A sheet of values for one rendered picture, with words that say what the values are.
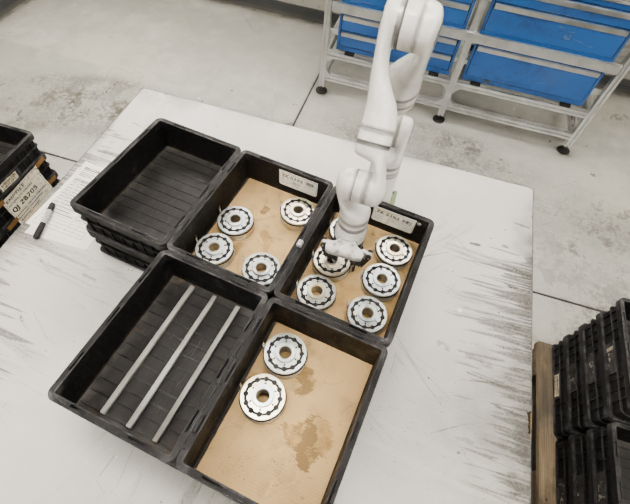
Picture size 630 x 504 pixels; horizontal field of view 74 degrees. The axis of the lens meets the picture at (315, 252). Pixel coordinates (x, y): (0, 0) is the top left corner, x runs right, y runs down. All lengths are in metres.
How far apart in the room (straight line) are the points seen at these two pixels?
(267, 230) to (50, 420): 0.72
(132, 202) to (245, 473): 0.81
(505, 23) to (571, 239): 1.23
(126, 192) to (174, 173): 0.15
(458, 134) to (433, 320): 1.92
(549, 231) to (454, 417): 1.69
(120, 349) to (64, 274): 0.40
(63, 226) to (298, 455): 1.02
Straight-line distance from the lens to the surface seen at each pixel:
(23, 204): 2.14
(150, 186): 1.39
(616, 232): 2.95
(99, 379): 1.11
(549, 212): 2.81
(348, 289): 1.13
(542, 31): 2.80
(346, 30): 2.88
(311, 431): 1.00
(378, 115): 0.85
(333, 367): 1.04
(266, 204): 1.28
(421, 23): 0.86
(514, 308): 1.42
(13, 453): 1.29
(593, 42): 2.87
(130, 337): 1.13
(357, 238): 0.98
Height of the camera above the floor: 1.82
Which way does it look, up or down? 56 degrees down
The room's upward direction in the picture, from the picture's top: 7 degrees clockwise
